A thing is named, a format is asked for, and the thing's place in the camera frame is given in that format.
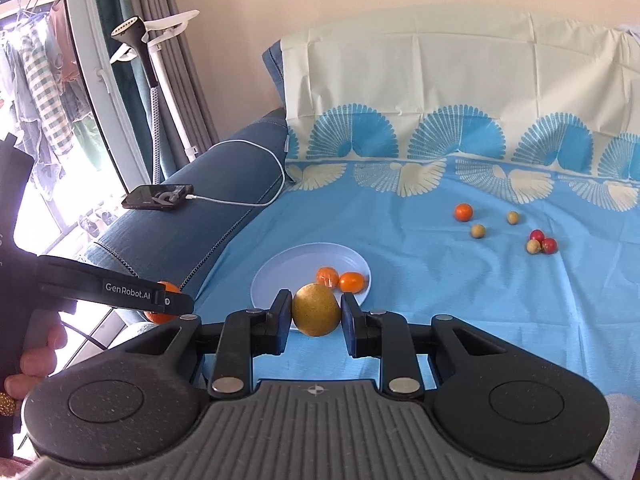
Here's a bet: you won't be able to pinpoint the black smartphone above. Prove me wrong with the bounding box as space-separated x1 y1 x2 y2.
122 184 195 211

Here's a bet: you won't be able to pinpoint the person's left hand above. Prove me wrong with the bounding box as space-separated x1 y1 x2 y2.
4 311 69 402

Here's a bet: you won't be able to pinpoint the sliding door frame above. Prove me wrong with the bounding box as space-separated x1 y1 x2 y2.
59 0 153 196

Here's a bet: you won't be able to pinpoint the blue fan-print sheet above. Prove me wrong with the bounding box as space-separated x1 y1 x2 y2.
192 10 640 411

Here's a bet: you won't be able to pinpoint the black cable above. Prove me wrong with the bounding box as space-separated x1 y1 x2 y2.
59 317 112 351

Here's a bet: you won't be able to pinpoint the light blue cloth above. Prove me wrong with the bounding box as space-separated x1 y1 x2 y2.
614 24 640 48

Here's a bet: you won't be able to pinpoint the white charging cable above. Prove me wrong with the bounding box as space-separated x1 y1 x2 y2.
187 140 286 208

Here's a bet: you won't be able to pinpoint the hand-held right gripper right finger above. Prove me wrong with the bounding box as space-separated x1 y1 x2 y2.
340 292 506 401

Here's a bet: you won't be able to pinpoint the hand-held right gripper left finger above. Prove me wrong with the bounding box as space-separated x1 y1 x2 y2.
117 289 293 401

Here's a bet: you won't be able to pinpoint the white fabric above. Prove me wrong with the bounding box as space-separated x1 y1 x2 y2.
599 393 640 466

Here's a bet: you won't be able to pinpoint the dark teal curtain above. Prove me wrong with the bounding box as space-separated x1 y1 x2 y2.
86 0 163 183

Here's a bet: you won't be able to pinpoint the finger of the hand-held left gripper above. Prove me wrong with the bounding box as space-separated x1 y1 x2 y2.
36 255 195 317

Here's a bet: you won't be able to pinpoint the grey shoes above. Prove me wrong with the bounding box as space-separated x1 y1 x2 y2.
79 204 122 239

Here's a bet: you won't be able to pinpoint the yellow-brown round fruit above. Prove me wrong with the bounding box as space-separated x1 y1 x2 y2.
291 283 342 337

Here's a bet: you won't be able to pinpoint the light blue plate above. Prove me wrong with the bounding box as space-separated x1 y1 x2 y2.
250 243 372 332

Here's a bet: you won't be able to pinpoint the row of hanging clothes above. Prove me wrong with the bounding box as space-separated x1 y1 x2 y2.
0 0 103 201

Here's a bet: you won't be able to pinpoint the garment steamer stand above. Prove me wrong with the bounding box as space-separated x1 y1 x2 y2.
109 9 202 184

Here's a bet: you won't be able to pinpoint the grey curtain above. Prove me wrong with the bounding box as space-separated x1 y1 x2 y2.
145 0 219 162

